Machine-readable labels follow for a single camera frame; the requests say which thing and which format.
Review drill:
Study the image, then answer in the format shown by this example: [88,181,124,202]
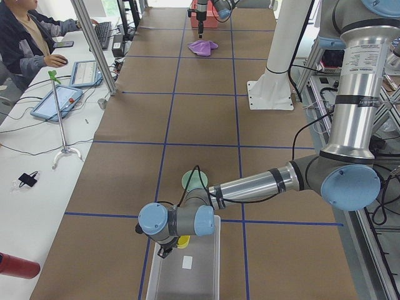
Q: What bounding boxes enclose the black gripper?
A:
[157,239,178,259]
[196,11,207,38]

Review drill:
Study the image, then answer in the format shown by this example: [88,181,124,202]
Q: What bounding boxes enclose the purple microfibre cloth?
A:
[187,40,219,57]

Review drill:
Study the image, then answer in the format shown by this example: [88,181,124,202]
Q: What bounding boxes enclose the yellow plastic cup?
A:
[177,236,191,249]

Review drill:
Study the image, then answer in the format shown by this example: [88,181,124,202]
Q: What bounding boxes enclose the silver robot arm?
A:
[191,0,239,39]
[136,1,399,258]

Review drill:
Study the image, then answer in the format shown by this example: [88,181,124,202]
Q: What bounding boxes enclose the white label in box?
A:
[182,256,193,270]

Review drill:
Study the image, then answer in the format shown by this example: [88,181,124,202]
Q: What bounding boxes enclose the clear plastic storage box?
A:
[146,215,221,300]

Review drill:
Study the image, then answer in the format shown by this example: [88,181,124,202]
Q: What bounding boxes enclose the pink plastic tray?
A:
[190,1,219,29]

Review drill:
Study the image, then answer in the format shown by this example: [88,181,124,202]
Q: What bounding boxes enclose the mint green bowl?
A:
[181,169,208,191]

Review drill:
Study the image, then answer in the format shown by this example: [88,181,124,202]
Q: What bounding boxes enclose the black keyboard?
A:
[94,22,111,49]

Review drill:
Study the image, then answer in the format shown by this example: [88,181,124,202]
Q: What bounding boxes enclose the far teach pendant tablet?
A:
[69,60,103,88]

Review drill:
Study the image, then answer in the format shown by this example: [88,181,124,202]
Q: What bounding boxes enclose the teach pendant tablet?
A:
[69,60,103,88]
[29,84,84,123]

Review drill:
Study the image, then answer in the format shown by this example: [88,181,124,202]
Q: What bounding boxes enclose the black smartphone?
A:
[53,41,74,49]

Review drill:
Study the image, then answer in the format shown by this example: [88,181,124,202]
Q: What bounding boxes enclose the red metal bottle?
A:
[1,253,41,279]

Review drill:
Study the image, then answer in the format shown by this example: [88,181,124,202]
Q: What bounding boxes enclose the small black pouch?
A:
[18,171,39,188]

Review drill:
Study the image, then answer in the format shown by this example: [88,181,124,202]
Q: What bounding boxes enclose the seated person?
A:
[1,1,82,91]

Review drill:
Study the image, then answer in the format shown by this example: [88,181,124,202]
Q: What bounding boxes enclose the near teach pendant tablet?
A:
[29,84,84,123]

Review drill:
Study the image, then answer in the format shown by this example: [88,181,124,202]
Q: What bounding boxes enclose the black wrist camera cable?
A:
[156,164,282,213]

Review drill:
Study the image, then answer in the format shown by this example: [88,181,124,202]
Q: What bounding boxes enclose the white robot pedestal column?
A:
[247,0,314,111]

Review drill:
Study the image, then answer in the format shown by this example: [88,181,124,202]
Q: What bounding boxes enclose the aluminium frame post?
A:
[71,0,117,96]

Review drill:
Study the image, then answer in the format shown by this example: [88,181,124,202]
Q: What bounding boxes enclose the green handled reach grabber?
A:
[48,70,84,170]

